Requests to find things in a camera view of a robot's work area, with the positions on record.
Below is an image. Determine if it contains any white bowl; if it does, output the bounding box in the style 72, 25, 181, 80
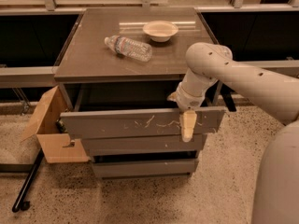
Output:
143, 21, 178, 43

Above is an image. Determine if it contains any black metal floor stand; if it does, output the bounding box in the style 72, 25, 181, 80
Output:
0, 149, 44, 213

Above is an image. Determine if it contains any grey middle drawer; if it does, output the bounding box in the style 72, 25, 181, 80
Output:
82, 134, 206, 156

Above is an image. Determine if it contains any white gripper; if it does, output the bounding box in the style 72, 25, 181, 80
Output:
167, 82, 205, 142

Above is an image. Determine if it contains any black cabinet leg bar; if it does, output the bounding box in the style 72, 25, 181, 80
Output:
221, 86, 236, 112

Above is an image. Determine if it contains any clear plastic water bottle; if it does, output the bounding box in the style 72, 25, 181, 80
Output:
104, 35, 152, 62

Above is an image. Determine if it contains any grey drawer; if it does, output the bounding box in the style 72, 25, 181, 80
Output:
59, 84, 227, 140
82, 134, 206, 156
92, 159, 198, 178

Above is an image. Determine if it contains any grey top drawer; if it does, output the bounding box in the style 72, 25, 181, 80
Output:
59, 84, 227, 140

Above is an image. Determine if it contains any open cardboard box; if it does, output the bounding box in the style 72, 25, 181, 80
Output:
21, 86, 89, 163

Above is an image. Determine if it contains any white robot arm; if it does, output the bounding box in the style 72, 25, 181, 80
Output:
167, 43, 299, 224

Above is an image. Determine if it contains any green snack bag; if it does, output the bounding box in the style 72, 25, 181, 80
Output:
55, 119, 65, 133

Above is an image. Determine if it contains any grey drawer cabinet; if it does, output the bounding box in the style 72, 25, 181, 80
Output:
53, 7, 231, 180

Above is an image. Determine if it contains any grey bottom drawer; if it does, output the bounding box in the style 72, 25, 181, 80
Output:
92, 159, 198, 178

